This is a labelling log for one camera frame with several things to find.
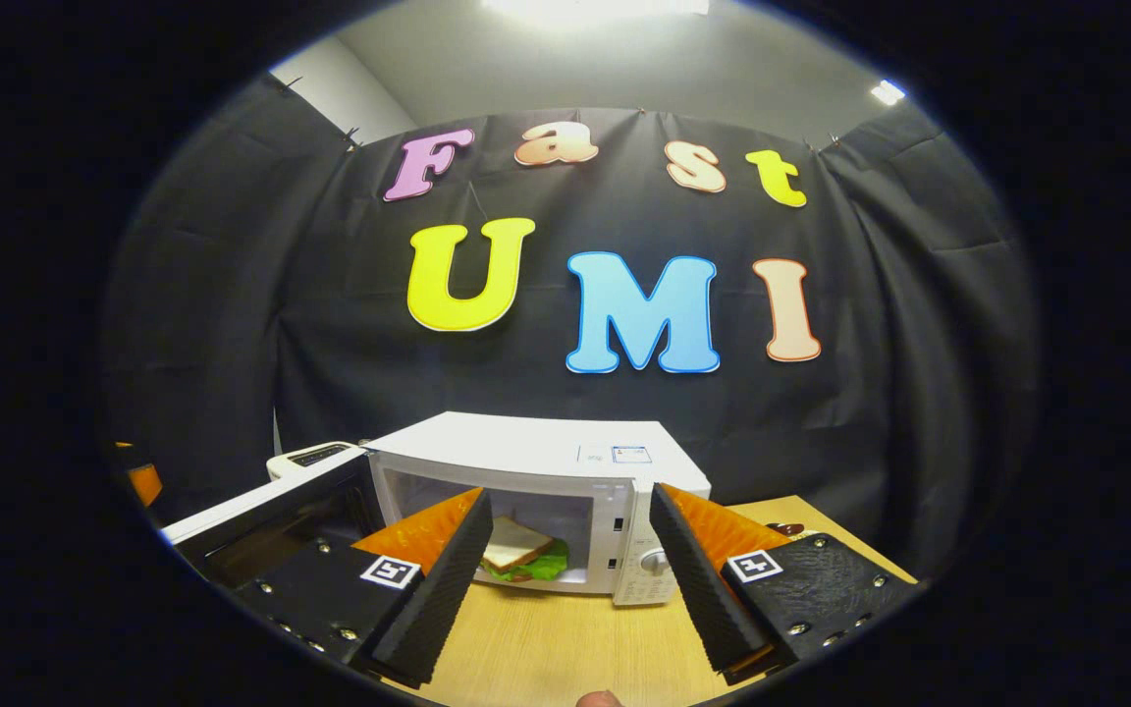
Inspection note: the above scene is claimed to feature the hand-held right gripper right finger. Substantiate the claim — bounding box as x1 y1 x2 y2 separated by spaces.
649 482 920 686

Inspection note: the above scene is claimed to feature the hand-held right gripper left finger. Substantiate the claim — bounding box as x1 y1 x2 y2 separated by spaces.
232 486 494 690

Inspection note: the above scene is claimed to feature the lettuce sandwich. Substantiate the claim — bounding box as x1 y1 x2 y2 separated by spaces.
479 517 571 584

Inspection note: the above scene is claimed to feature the white microwave oven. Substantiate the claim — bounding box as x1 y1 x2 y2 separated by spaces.
161 411 713 607

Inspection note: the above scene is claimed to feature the white toaster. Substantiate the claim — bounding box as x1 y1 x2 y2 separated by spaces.
266 442 362 482

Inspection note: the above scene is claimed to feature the black backdrop cloth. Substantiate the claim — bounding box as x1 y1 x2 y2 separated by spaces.
104 74 1043 580

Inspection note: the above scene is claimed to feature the large ceiling light panel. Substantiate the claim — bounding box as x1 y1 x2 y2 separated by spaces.
482 0 711 21

